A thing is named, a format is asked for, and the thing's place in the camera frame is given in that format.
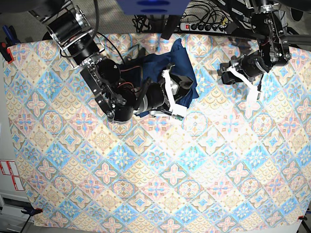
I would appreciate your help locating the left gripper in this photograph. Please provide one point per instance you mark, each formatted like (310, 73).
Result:
(247, 67)

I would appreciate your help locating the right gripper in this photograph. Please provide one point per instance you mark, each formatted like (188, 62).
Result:
(159, 101)

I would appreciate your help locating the blue long-sleeve T-shirt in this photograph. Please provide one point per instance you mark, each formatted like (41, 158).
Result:
(182, 74)

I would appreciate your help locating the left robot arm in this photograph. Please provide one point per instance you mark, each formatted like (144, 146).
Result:
(259, 19)

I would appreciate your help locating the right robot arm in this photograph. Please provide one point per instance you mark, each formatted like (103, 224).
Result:
(118, 98)

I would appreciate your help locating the white power strip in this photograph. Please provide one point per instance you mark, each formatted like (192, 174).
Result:
(198, 28)

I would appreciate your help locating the patterned tile tablecloth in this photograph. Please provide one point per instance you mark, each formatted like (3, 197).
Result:
(228, 166)

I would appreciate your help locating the black clamp lower right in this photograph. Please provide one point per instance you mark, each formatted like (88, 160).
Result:
(302, 218)

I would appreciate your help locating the red white label stickers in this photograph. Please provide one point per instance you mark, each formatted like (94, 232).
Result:
(9, 172)

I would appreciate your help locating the black clamp lower left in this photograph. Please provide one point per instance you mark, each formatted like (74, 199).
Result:
(31, 211)

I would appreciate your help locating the red black clamp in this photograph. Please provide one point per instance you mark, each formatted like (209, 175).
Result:
(6, 53)

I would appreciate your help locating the blue clamp upper left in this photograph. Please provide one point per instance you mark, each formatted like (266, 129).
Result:
(11, 36)

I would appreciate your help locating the black support post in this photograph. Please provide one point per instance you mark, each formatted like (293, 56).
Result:
(171, 24)

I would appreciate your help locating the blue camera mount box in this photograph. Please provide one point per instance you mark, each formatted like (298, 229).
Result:
(153, 7)

